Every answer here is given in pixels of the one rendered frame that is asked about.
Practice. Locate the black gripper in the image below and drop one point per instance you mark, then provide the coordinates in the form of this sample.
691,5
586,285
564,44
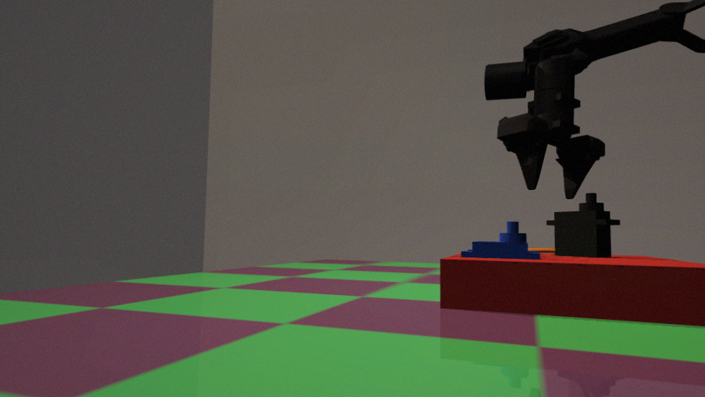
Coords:
552,123

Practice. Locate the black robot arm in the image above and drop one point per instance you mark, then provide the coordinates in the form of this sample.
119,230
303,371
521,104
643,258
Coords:
552,60

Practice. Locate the black micro servo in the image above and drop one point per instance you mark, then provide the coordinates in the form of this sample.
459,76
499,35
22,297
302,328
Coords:
583,233

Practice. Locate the red flat plate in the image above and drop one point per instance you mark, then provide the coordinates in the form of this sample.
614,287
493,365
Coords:
504,277

